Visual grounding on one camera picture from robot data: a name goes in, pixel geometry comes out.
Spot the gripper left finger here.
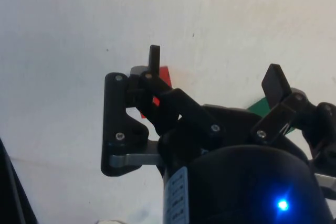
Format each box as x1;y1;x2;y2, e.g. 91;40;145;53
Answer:
101;45;227;177

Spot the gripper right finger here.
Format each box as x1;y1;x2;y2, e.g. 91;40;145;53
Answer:
250;63;336;162

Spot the green cube block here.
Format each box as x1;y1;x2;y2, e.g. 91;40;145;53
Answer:
246;97;296;135

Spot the red cube block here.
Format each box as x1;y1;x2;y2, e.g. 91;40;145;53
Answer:
140;66;173;119

